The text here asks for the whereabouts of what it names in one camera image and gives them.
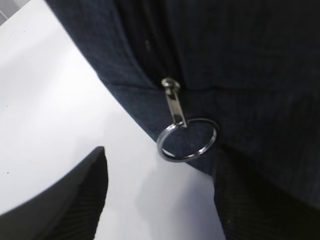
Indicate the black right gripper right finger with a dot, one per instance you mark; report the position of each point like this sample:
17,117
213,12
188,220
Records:
249,207

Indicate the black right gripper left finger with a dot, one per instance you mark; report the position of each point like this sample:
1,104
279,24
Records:
68,210

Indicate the navy blue fabric lunch bag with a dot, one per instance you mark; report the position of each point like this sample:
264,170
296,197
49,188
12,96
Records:
252,66

